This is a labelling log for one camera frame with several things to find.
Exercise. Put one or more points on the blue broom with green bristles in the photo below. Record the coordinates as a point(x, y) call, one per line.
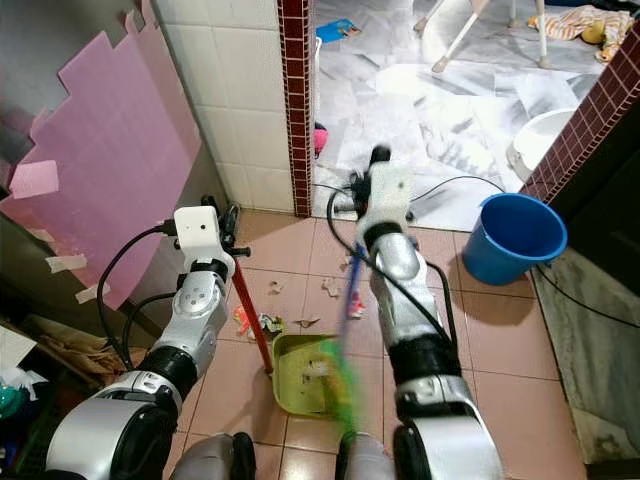
point(353, 285)

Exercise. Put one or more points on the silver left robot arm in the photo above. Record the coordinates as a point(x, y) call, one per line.
point(192, 320)

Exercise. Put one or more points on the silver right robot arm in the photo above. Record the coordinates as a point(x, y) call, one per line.
point(405, 290)

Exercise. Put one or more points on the small pink object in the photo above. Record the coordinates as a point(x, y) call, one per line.
point(321, 140)

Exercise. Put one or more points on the torn paper scrap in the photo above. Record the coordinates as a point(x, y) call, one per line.
point(334, 288)
point(346, 262)
point(275, 287)
point(307, 323)

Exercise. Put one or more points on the colourful crumpled wrapper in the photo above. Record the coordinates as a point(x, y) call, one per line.
point(268, 322)

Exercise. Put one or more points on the pink jagged-edged board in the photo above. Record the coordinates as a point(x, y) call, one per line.
point(120, 150)

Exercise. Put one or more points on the small blue object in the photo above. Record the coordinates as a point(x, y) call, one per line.
point(335, 30)

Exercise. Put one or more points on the white-legged chair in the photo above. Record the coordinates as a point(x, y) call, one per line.
point(458, 45)

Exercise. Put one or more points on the beige tape strip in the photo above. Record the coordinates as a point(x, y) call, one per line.
point(65, 263)
point(93, 293)

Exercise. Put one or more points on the blue plastic bucket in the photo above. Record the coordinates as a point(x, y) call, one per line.
point(505, 255)

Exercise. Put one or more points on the white plastic basin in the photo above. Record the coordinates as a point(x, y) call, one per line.
point(540, 140)

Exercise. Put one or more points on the brown cardboard pieces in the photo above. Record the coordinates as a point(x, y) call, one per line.
point(85, 348)

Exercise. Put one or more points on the pink paper note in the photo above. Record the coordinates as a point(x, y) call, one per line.
point(32, 180)

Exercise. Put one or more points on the left robot leg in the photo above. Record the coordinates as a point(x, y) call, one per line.
point(215, 458)

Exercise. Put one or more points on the orange striped cloth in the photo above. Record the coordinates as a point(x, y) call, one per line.
point(585, 25)

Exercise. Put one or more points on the white paper sheet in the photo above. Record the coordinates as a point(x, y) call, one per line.
point(15, 350)

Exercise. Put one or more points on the teal plastic bag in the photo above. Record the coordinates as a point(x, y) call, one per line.
point(12, 400)

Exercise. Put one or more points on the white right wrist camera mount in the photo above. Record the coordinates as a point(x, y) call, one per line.
point(390, 195)

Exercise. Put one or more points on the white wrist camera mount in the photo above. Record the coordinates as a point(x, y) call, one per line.
point(198, 232)
point(390, 195)

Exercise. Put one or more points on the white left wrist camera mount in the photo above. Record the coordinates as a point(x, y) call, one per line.
point(198, 232)

